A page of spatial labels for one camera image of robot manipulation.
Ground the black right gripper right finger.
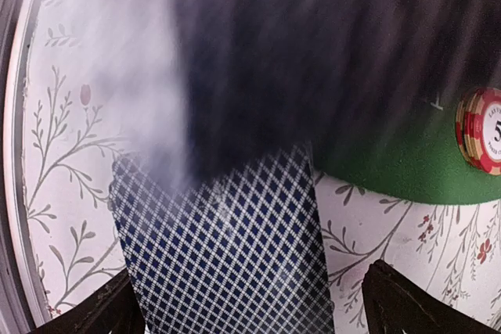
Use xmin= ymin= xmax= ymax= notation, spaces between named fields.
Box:
xmin=362 ymin=260 xmax=498 ymax=334

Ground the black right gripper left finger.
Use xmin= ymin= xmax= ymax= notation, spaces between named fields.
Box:
xmin=31 ymin=269 xmax=145 ymax=334

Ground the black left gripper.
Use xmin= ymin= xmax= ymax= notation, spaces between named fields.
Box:
xmin=172 ymin=0 xmax=500 ymax=181

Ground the blue checked card deck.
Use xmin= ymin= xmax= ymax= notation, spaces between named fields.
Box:
xmin=110 ymin=146 xmax=334 ymax=333

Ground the small chip stack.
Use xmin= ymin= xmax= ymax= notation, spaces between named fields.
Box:
xmin=456 ymin=88 xmax=500 ymax=176

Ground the green round poker mat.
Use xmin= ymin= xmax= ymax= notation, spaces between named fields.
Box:
xmin=313 ymin=107 xmax=500 ymax=204

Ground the floral white tablecloth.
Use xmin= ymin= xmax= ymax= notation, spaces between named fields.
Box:
xmin=18 ymin=0 xmax=500 ymax=333

